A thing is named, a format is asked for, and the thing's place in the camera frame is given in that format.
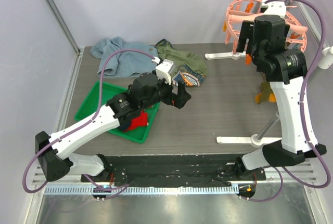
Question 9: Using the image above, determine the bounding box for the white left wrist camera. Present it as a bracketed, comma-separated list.
[153, 57, 175, 85]

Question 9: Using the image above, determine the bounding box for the pink round clip hanger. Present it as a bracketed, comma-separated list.
[223, 0, 308, 64]

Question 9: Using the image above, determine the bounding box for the green plastic tray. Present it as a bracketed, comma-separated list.
[74, 81, 160, 143]

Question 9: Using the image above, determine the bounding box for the navy santa sock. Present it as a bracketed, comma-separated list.
[117, 121, 132, 132]

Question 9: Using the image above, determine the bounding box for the olive orange sock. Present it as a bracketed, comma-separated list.
[255, 82, 276, 104]

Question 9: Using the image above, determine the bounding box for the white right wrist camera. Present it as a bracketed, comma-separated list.
[260, 0, 287, 18]

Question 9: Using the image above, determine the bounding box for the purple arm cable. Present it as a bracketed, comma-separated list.
[22, 49, 161, 200]
[247, 0, 330, 203]

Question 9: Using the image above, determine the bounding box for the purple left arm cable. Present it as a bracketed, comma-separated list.
[22, 49, 161, 200]

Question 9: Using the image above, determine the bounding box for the grey drying rack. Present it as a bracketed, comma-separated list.
[205, 0, 332, 152]

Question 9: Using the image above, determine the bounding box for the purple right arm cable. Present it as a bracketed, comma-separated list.
[247, 0, 330, 203]

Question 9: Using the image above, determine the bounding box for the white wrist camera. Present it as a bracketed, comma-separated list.
[153, 57, 175, 85]
[260, 0, 287, 18]

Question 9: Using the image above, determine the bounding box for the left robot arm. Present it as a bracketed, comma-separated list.
[35, 73, 191, 182]

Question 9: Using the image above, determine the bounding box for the olive green printed shirt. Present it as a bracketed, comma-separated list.
[155, 39, 208, 87]

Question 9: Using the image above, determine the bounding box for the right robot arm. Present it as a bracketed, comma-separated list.
[235, 15, 327, 180]

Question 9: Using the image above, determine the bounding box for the light blue denim garment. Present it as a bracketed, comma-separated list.
[90, 37, 158, 79]

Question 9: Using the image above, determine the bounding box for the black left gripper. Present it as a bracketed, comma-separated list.
[140, 73, 191, 110]

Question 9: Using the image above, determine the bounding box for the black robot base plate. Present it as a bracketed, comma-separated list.
[91, 154, 266, 188]

